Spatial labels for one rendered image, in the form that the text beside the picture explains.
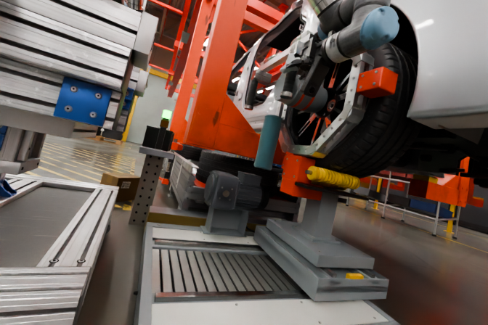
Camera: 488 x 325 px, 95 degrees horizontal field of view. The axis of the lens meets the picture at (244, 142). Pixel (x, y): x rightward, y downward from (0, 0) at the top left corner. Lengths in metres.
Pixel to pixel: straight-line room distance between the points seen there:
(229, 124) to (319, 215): 0.70
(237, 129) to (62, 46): 0.99
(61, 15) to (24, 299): 0.49
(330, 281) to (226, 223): 0.66
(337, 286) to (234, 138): 0.87
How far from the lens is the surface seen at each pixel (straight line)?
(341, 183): 1.02
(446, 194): 2.99
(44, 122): 0.71
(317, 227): 1.12
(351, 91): 0.91
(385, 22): 0.60
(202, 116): 1.31
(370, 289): 1.12
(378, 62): 1.00
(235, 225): 1.41
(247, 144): 1.39
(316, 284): 0.93
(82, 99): 0.60
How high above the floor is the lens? 0.51
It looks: 4 degrees up
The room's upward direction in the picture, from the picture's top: 13 degrees clockwise
